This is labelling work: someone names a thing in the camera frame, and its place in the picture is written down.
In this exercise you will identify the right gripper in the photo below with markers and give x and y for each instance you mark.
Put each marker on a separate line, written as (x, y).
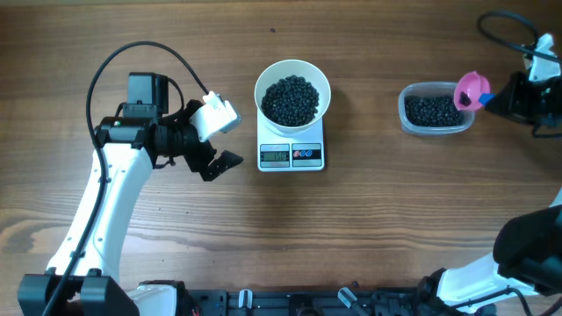
(511, 96)

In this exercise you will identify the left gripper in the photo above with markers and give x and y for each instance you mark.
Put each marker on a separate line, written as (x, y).
(205, 151)

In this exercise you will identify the pink scoop blue handle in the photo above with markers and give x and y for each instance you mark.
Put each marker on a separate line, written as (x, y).
(472, 92)

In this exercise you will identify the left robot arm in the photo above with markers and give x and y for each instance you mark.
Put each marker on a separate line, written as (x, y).
(82, 276)

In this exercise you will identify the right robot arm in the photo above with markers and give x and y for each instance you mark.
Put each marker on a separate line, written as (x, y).
(526, 259)

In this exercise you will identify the white digital kitchen scale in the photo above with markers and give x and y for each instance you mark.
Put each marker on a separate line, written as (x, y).
(296, 152)

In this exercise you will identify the black beans in bowl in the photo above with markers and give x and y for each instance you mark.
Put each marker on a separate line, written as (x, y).
(291, 101)

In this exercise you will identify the white bowl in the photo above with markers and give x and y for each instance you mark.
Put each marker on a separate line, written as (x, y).
(282, 69)

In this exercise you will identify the black beans in container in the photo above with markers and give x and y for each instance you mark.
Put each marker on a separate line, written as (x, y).
(437, 111)

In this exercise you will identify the clear plastic container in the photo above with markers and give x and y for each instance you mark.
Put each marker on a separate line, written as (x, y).
(430, 89)

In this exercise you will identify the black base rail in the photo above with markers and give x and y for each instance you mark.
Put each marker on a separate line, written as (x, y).
(353, 302)

